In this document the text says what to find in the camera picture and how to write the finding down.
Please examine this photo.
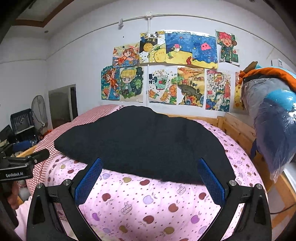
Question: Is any black puffer jacket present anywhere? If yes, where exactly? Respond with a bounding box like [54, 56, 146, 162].
[65, 106, 234, 184]

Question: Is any person's left hand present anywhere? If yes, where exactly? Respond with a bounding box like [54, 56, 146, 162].
[7, 181, 19, 210]

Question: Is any red white checkered quilt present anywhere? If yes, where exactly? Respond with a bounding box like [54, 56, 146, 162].
[26, 104, 123, 195]

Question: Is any black plastic crate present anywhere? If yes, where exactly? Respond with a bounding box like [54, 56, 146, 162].
[10, 108, 34, 135]

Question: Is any standing electric fan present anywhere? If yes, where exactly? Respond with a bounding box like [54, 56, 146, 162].
[31, 95, 48, 135]

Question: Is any pink apple-print bed sheet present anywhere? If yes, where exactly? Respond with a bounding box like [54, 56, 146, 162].
[14, 105, 269, 241]

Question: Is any grey door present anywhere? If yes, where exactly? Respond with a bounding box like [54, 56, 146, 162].
[49, 84, 78, 128]

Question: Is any plastic-wrapped bedding bundle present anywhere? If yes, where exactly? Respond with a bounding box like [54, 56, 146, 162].
[241, 76, 295, 181]

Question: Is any yellow bear drawing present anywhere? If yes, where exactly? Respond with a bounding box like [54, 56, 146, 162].
[233, 72, 244, 110]

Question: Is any swimming girl drawing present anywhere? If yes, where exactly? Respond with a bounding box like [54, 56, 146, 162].
[101, 66, 120, 101]

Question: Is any red festive doodle drawing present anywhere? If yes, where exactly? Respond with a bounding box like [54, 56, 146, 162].
[206, 70, 231, 112]

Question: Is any blond chibi boy drawing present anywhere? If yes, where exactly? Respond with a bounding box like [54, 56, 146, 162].
[119, 66, 144, 102]

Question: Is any orange blue sleeping bag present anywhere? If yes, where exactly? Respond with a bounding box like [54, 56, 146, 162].
[238, 61, 296, 92]

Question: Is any orange landscape painting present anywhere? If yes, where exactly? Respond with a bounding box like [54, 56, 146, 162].
[177, 67, 205, 108]

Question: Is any anime girl drawing top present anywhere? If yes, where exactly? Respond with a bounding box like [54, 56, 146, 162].
[112, 42, 140, 68]

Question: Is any fruit and drink drawing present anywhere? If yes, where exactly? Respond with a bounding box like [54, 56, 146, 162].
[148, 65, 177, 105]

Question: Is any black yellow moon drawing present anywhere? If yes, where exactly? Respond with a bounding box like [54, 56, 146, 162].
[139, 31, 166, 64]

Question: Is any red-haired character drawing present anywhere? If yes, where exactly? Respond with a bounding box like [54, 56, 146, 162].
[216, 31, 239, 66]

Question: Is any blue sea yellow sand painting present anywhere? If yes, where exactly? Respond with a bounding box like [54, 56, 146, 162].
[165, 30, 218, 69]

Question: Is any white wall conduit pipe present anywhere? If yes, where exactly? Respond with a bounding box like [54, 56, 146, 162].
[46, 15, 281, 112]

